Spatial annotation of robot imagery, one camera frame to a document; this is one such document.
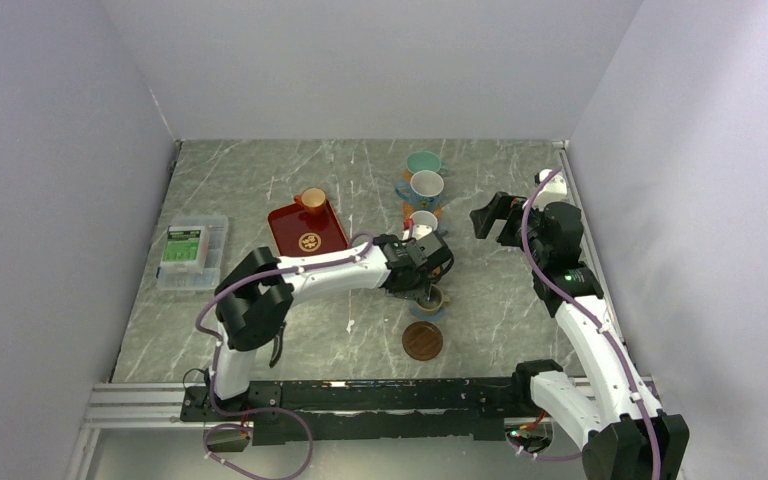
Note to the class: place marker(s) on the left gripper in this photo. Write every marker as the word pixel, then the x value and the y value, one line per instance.
pixel 419 292

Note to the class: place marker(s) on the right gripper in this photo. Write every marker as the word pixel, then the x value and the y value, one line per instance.
pixel 499 208

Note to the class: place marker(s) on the grey olive cup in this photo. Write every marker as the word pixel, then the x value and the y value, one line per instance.
pixel 435 298

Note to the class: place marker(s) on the dark blue white mug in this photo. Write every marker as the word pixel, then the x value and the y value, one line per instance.
pixel 428 218

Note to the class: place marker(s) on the dark wood coaster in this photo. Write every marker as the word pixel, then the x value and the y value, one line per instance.
pixel 422 341

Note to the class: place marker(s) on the teal green cup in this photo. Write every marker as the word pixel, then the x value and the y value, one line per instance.
pixel 423 161

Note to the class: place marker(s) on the orange red cup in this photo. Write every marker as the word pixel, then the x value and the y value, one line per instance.
pixel 312 200

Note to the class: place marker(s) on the blue rubber coaster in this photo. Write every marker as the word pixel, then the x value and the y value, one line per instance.
pixel 421 314

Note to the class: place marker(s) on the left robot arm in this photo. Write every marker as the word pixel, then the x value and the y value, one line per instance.
pixel 251 304

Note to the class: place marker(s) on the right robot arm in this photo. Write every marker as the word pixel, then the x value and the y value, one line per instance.
pixel 621 430

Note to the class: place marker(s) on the red tray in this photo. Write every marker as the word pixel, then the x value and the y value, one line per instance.
pixel 298 233

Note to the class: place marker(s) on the clear plastic screw box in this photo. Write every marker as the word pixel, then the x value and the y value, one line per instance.
pixel 209 278

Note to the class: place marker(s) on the green labelled screwdriver box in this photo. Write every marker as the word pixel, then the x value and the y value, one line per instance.
pixel 185 249

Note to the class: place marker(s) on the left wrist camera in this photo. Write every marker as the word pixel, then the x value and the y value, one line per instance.
pixel 417 230

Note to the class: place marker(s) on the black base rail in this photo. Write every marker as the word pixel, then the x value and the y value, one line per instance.
pixel 481 408

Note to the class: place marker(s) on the black handled pliers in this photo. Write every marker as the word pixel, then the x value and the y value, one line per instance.
pixel 278 341

